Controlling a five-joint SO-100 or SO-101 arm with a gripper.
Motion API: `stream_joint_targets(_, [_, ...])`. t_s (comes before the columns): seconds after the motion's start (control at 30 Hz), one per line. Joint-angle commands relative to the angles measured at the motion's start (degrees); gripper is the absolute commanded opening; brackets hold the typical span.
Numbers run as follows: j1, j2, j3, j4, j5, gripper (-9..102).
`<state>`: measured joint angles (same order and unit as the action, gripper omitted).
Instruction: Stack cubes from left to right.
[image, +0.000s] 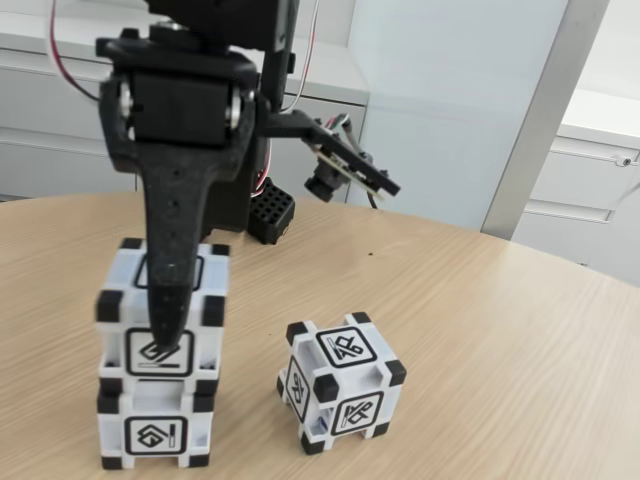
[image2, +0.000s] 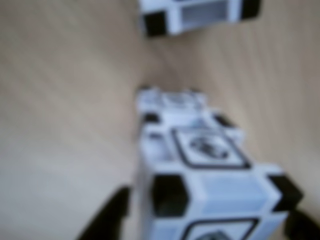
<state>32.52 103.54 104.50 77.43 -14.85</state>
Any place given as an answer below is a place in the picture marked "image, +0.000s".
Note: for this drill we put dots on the white cube stacked-squares symbol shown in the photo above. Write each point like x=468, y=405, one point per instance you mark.
x=155, y=435

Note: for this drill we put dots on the black perforated clamp block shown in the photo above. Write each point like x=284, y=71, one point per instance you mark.
x=272, y=215

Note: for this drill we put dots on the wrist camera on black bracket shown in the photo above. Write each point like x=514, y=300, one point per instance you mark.
x=350, y=160

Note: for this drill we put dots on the grey pillar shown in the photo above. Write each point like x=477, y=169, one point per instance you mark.
x=540, y=125

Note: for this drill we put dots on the white cube lightning symbol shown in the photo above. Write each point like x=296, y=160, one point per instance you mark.
x=120, y=272

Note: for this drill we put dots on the white cube paperclip symbol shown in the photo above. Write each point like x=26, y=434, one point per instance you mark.
x=345, y=350

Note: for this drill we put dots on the silver cabinet lock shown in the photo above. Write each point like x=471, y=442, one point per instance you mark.
x=624, y=161

